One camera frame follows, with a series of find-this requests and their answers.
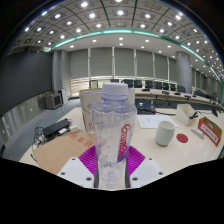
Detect row of black office chairs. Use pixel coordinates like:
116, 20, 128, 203
109, 78, 221, 101

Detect flat round red coaster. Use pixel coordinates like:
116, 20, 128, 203
175, 133, 190, 144

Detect open red-sided cardboard box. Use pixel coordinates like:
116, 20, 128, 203
197, 116, 223, 148

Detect long curved conference desk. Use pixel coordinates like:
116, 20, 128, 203
133, 87, 224, 111

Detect round ceiling lights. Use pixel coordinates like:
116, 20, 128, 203
13, 0, 224, 74

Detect white charger block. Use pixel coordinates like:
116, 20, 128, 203
69, 124, 80, 134

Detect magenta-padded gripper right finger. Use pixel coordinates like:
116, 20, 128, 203
125, 145, 165, 190

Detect grey box monitor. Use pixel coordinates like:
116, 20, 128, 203
44, 92, 64, 111

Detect black pouch with cable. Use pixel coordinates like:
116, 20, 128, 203
136, 102, 158, 115

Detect black rectangular device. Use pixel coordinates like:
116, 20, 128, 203
42, 118, 72, 138

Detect flat brown cardboard sheet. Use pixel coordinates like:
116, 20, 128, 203
32, 129, 98, 176

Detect white printed paper sheet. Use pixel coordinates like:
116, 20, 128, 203
136, 114, 179, 130

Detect large white cardboard box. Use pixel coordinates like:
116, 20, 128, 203
78, 87, 136, 134

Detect small open white box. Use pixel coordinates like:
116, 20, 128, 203
175, 103, 204, 127

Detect black handheld tool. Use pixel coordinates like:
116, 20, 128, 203
188, 111, 200, 120

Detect white ceramic mug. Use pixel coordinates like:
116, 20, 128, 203
154, 120, 177, 147

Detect clear plastic water bottle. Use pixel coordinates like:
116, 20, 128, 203
90, 81, 138, 191

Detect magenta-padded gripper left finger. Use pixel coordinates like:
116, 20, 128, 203
57, 144, 100, 190

